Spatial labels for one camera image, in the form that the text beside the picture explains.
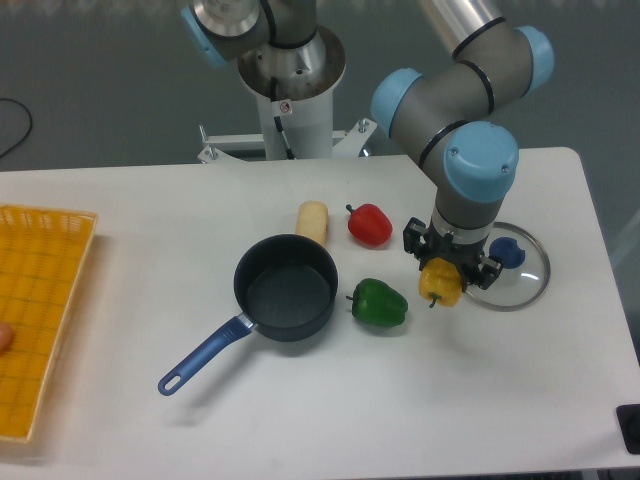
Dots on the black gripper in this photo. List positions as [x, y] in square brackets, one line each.
[464, 249]

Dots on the yellow bell pepper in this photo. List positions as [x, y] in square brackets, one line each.
[440, 283]

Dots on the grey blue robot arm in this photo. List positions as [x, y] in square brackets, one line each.
[441, 123]

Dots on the red bell pepper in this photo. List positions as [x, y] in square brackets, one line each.
[369, 225]

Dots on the green bell pepper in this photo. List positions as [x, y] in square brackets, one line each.
[373, 302]

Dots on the glass lid blue knob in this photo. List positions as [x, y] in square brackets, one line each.
[526, 270]

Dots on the black device at table corner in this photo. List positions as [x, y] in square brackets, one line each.
[628, 416]

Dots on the yellow woven basket tray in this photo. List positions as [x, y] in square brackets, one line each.
[43, 252]

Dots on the dark saucepan blue handle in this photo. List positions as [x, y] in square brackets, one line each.
[285, 286]

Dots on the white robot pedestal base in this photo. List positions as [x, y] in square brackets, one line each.
[293, 90]

